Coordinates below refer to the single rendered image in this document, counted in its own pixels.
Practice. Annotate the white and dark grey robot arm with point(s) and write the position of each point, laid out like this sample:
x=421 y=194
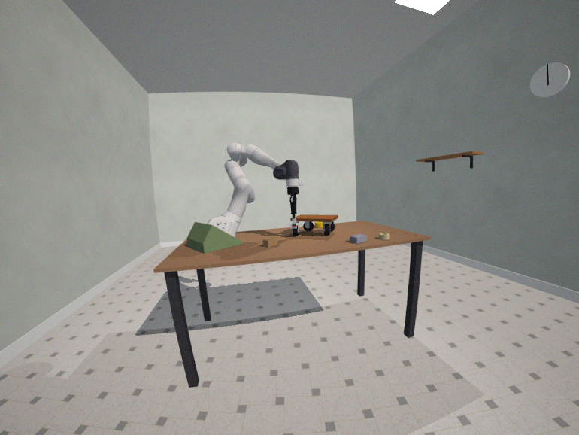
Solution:
x=243 y=192

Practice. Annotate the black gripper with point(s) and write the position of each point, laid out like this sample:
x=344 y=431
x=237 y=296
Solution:
x=293 y=191

